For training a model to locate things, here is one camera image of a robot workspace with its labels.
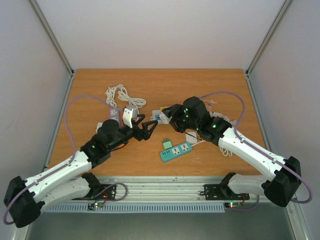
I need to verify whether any right small circuit board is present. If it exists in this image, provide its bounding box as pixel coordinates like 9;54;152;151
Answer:
224;201;242;209

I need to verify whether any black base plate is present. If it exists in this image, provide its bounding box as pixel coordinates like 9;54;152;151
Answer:
73;184;117;201
203;184;250;201

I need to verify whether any grey slotted cable duct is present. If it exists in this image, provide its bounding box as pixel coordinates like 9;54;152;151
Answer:
46;202;225;214

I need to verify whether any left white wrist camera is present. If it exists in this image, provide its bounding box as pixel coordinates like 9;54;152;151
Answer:
122;105;139;129

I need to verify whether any left small circuit board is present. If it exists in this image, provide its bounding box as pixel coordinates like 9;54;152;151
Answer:
87;202;104;211

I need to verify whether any white usb charger with cable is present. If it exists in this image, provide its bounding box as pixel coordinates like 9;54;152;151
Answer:
203;99;217;112

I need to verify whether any white cube adapter left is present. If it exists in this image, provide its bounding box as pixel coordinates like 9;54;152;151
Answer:
96;122;103;132

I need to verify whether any orange strip white cable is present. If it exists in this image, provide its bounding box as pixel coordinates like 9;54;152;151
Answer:
117;86;147;111

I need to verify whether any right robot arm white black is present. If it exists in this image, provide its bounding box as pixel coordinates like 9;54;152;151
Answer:
160;96;302;207

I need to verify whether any teal strip white cable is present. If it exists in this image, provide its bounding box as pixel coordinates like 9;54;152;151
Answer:
190;138;238;158

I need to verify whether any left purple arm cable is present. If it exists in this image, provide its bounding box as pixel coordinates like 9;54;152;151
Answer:
2;94;126;224

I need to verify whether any white power strip cable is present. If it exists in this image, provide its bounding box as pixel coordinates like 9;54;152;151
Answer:
209;111;238;127

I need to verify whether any white grey plug adapter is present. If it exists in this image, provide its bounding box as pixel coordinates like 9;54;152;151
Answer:
159;111;172;125

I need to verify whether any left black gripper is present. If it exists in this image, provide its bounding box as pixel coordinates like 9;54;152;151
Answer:
108;113;158;152

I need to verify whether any small circuit board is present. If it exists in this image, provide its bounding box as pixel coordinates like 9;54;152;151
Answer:
224;201;242;209
87;202;104;211

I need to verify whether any white rounded plug adapter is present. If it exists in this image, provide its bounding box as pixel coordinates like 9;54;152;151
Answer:
185;132;198;145

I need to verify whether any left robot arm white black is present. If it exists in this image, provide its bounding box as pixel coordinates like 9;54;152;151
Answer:
2;114;158;228

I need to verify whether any green plug adapter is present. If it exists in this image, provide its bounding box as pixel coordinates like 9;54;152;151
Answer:
162;139;173;149

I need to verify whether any right aluminium corner post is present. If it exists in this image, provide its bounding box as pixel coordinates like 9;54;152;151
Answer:
245;0;293;77

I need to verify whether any purple strip white cable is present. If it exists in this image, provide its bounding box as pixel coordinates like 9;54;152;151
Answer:
104;84;125;108

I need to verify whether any aluminium corner post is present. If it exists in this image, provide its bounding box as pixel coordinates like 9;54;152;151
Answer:
29;0;75;77
245;0;293;77

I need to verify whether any left aluminium corner post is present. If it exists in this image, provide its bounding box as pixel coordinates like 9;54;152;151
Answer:
29;0;75;77

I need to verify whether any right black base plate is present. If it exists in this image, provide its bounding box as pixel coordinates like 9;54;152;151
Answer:
203;184;250;201

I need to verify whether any teal power strip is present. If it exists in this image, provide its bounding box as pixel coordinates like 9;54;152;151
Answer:
160;142;192;163

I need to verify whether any purple power strip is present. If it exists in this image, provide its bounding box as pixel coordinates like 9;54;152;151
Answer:
109;108;123;122

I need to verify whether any long white power strip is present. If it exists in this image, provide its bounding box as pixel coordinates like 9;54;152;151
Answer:
150;110;163;125

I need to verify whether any aluminium rail frame front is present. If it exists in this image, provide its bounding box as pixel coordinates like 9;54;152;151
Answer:
30;172;271;202

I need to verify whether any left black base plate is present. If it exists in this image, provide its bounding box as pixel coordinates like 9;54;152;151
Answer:
73;184;117;201

